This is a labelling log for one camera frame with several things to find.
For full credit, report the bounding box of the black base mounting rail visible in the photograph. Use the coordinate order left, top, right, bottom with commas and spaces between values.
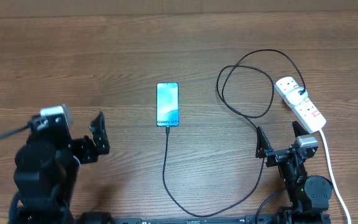
79, 211, 332, 224

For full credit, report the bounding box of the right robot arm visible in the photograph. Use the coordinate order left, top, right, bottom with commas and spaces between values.
254, 121, 333, 223

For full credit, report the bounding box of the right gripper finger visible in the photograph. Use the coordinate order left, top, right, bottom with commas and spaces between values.
255, 126, 273, 158
292, 121, 309, 138

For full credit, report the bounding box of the white power strip cord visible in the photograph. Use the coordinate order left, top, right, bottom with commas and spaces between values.
318, 128, 352, 224

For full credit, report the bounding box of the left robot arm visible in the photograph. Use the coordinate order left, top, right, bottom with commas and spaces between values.
9, 113, 110, 223

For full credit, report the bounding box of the white charger plug adapter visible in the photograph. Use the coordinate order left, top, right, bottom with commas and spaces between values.
285, 86, 308, 107

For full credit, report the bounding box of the white power strip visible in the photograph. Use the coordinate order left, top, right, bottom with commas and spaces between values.
275, 77, 326, 134

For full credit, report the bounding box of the Galaxy S24+ smartphone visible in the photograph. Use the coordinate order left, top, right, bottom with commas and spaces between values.
156, 82, 180, 127

